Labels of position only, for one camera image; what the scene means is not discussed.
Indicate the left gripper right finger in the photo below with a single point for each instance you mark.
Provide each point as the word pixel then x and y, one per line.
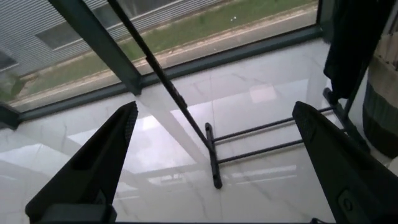
pixel 351 180

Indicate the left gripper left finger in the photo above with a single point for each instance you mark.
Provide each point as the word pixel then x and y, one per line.
pixel 90 174

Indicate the black garment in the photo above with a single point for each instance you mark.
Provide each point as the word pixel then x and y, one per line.
pixel 348 46

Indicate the white laundry basket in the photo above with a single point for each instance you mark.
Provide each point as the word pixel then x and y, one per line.
pixel 381 109

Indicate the black clothes rack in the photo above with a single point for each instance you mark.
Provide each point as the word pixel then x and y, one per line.
pixel 214 161

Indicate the window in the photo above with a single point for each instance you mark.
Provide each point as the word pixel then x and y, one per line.
pixel 93 37

